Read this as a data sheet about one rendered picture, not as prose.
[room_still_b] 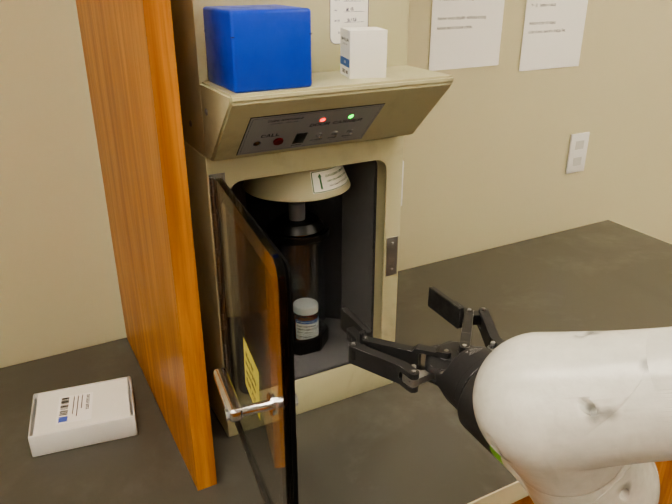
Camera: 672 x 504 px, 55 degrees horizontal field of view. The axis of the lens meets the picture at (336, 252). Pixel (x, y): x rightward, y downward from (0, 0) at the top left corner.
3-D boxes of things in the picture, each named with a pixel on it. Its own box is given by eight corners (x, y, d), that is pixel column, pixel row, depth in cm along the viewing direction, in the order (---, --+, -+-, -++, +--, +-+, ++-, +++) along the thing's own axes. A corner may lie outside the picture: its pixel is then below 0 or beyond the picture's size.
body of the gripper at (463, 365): (524, 353, 70) (471, 315, 77) (459, 373, 66) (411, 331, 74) (516, 409, 73) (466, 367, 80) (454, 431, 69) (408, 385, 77)
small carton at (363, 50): (340, 73, 89) (340, 27, 86) (375, 72, 90) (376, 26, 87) (349, 79, 84) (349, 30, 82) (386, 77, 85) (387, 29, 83)
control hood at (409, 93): (203, 157, 86) (197, 81, 82) (405, 131, 100) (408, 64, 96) (233, 180, 77) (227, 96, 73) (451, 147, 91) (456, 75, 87)
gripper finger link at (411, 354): (450, 376, 75) (447, 383, 74) (360, 356, 79) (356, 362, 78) (453, 348, 74) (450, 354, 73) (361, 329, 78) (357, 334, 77)
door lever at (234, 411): (255, 374, 79) (254, 356, 78) (276, 420, 71) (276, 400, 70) (211, 383, 77) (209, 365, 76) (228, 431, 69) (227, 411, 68)
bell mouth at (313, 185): (227, 178, 109) (225, 146, 107) (320, 164, 117) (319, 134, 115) (268, 209, 95) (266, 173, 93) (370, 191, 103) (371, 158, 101)
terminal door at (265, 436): (237, 416, 103) (219, 174, 86) (296, 569, 77) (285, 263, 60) (232, 417, 102) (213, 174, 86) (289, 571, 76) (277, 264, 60)
